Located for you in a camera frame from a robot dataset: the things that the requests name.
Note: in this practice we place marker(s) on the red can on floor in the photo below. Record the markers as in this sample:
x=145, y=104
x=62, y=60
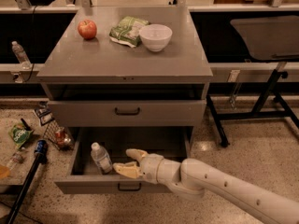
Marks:
x=61, y=138

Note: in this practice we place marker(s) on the black folding stand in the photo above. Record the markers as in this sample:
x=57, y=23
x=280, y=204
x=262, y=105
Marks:
x=257, y=110

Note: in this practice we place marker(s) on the grey drawer cabinet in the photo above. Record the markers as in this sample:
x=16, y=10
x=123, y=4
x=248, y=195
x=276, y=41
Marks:
x=102, y=70

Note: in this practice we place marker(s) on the dark snack packet on floor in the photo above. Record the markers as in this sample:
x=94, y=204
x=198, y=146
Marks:
x=43, y=113

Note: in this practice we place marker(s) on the green snack bag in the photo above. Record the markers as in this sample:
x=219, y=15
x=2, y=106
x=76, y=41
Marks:
x=127, y=31

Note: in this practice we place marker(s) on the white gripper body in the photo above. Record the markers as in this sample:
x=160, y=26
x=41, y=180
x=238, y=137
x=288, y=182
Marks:
x=151, y=166

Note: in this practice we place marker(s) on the plastic bottle on floor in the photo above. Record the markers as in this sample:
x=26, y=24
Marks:
x=17, y=158

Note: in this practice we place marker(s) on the open grey lower drawer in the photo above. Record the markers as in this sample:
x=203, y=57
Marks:
x=83, y=177

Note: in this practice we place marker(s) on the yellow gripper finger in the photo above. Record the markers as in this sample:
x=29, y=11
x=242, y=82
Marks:
x=129, y=169
x=136, y=154

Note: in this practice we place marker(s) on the green chip bag on floor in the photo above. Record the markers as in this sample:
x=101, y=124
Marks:
x=20, y=134

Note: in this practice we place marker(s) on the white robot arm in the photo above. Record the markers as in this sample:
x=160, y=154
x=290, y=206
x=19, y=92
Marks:
x=190, y=179

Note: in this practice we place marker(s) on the small background water bottle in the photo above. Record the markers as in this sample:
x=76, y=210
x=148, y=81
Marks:
x=21, y=55

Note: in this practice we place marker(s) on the clear plastic water bottle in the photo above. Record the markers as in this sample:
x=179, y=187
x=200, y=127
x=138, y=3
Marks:
x=101, y=158

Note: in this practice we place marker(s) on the red apple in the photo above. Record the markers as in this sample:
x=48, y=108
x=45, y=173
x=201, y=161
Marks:
x=87, y=29

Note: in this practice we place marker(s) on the black pole with blue grip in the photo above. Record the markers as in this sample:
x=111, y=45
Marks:
x=40, y=157

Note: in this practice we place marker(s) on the white ceramic bowl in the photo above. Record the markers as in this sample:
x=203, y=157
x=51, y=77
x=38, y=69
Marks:
x=155, y=37

